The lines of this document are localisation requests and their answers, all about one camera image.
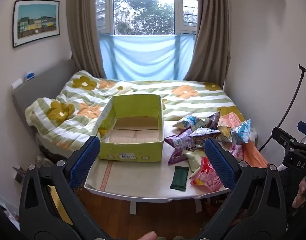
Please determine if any window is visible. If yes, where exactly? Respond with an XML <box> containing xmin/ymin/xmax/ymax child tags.
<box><xmin>95</xmin><ymin>0</ymin><xmax>199</xmax><ymax>36</ymax></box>

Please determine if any silver dark-lettered snack packet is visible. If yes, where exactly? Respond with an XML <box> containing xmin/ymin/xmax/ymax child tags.
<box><xmin>189</xmin><ymin>127</ymin><xmax>221</xmax><ymax>147</ymax></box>

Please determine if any blue silver snack packet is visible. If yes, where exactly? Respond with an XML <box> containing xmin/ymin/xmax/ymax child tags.
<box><xmin>230</xmin><ymin>119</ymin><xmax>252</xmax><ymax>145</ymax></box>

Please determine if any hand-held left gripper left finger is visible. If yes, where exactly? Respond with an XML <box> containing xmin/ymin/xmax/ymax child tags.
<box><xmin>19</xmin><ymin>135</ymin><xmax>103</xmax><ymax>240</ymax></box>

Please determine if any brown curtain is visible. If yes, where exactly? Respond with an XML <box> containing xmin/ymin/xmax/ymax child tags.
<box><xmin>66</xmin><ymin>0</ymin><xmax>107</xmax><ymax>79</ymax></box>
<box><xmin>183</xmin><ymin>0</ymin><xmax>231</xmax><ymax>90</ymax></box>

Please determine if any blue yellow snack packet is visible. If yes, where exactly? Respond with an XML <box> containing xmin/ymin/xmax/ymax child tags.
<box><xmin>172</xmin><ymin>115</ymin><xmax>206</xmax><ymax>130</ymax></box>

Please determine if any pale translucent snack packet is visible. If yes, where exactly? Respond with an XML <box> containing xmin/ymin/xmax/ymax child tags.
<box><xmin>184</xmin><ymin>150</ymin><xmax>206</xmax><ymax>179</ymax></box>

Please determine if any person's left hand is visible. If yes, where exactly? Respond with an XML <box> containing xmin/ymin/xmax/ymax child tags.
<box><xmin>135</xmin><ymin>231</ymin><xmax>158</xmax><ymax>240</ymax></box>

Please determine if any dark green bar packet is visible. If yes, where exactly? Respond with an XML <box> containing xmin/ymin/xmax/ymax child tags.
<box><xmin>169</xmin><ymin>165</ymin><xmax>189</xmax><ymax>192</ymax></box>

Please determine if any person's right hand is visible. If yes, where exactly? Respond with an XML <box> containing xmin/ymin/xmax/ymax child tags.
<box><xmin>292</xmin><ymin>177</ymin><xmax>306</xmax><ymax>209</ymax></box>

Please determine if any floral striped blanket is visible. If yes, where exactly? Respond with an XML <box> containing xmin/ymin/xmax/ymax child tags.
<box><xmin>25</xmin><ymin>70</ymin><xmax>246</xmax><ymax>153</ymax></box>

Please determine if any purple snack packet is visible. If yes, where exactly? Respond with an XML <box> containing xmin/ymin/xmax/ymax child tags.
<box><xmin>164</xmin><ymin>127</ymin><xmax>197</xmax><ymax>165</ymax></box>

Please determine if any grey-green potato chips packet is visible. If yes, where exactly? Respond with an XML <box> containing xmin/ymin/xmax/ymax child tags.
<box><xmin>217</xmin><ymin>125</ymin><xmax>233</xmax><ymax>143</ymax></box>

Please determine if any orange bag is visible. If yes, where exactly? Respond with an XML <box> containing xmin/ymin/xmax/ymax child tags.
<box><xmin>217</xmin><ymin>113</ymin><xmax>269</xmax><ymax>168</ymax></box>

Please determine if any black thin rod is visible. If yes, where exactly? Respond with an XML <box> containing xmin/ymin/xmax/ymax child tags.
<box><xmin>258</xmin><ymin>64</ymin><xmax>306</xmax><ymax>153</ymax></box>

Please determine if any brown snack packet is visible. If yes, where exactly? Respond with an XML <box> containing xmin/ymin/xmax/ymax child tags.
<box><xmin>204</xmin><ymin>110</ymin><xmax>221</xmax><ymax>129</ymax></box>

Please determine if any grey bed headboard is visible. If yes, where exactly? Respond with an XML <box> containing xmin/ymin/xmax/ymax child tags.
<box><xmin>11</xmin><ymin>59</ymin><xmax>79</xmax><ymax>135</ymax></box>

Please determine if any pink and red snack packet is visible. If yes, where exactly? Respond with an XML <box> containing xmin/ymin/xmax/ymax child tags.
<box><xmin>189</xmin><ymin>156</ymin><xmax>223</xmax><ymax>193</ymax></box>

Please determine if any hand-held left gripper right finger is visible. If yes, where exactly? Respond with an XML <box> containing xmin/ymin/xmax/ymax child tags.
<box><xmin>195</xmin><ymin>137</ymin><xmax>287</xmax><ymax>240</ymax></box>

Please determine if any green cardboard box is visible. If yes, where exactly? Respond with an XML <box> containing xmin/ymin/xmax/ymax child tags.
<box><xmin>91</xmin><ymin>94</ymin><xmax>165</xmax><ymax>162</ymax></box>

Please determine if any white low table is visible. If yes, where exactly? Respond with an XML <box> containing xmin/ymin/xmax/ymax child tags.
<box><xmin>84</xmin><ymin>120</ymin><xmax>258</xmax><ymax>214</ymax></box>

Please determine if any light blue window cloth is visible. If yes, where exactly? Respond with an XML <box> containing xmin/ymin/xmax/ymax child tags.
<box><xmin>99</xmin><ymin>34</ymin><xmax>196</xmax><ymax>82</ymax></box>

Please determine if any framed wall picture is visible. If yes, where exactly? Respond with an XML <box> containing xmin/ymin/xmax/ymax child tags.
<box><xmin>12</xmin><ymin>0</ymin><xmax>60</xmax><ymax>48</ymax></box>

